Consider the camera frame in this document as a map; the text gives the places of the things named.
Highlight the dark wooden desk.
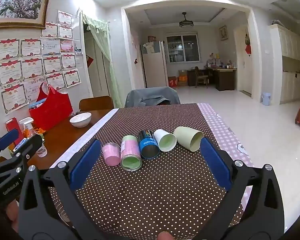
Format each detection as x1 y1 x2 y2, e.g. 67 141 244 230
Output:
187 66 237 91

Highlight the small drinking glass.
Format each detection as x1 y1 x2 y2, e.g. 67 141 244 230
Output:
36 144 48 158

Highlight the framed flower picture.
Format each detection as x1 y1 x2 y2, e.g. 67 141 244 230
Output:
0 0 52 30

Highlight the group of wall certificates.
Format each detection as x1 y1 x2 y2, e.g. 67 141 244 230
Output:
0 10 84 115

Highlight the window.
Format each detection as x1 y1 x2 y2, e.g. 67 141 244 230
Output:
166 32 200 63

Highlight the brown dotted tablecloth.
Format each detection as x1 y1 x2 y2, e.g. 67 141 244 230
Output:
48 103 245 240

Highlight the small framed picture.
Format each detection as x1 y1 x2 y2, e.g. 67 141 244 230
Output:
219 25 228 41

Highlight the white tall cabinet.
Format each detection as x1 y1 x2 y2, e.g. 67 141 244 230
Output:
269 24 300 105

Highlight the pink and green cup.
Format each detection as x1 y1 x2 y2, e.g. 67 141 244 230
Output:
120 135 142 172

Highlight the red door decoration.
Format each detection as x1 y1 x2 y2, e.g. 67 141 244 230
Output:
245 29 252 55

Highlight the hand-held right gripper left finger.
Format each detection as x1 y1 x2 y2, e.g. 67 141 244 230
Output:
18 139 108 240

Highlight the brown cardboard box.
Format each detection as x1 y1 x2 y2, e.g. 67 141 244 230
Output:
178 70 188 87

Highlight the ceiling fan lamp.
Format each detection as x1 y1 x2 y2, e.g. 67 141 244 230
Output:
179 12 195 28

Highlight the person's left hand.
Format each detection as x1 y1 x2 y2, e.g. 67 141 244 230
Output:
0 200 20 240

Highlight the dark wooden chair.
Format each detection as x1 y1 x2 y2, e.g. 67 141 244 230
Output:
194 66 210 88

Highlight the white cup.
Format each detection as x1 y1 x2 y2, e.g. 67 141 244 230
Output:
153 129 177 152

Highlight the white bowl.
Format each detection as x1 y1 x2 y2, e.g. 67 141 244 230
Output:
69 112 92 128

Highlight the pink checkered tablecloth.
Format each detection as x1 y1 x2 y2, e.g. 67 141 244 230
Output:
197 102 255 220

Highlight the blue and black cup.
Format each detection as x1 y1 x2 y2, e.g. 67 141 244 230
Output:
137 129 160 159

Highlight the grey jacket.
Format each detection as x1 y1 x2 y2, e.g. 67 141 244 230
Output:
124 86 181 108

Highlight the blue plastic bin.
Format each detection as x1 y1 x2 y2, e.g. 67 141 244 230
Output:
261 92 272 106

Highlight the white door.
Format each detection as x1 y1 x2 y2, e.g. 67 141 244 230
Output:
234 26 252 95

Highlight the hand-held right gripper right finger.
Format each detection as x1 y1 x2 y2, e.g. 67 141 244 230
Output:
175 137 287 240

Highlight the white refrigerator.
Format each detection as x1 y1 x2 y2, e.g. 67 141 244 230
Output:
140 41 168 88

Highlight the clear spray bottle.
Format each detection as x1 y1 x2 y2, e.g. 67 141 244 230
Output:
19 117 38 140

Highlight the green lace curtain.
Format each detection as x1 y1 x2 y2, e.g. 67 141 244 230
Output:
82 14 123 108

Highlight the person's right hand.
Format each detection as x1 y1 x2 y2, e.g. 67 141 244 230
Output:
157 231 175 240

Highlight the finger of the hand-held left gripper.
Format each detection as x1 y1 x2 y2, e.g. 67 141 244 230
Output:
5 135 43 172
0 129 22 167

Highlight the pale green cup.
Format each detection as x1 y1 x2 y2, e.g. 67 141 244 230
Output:
173 126 204 152

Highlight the red basket bag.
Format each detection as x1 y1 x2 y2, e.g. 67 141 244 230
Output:
29 82 73 132

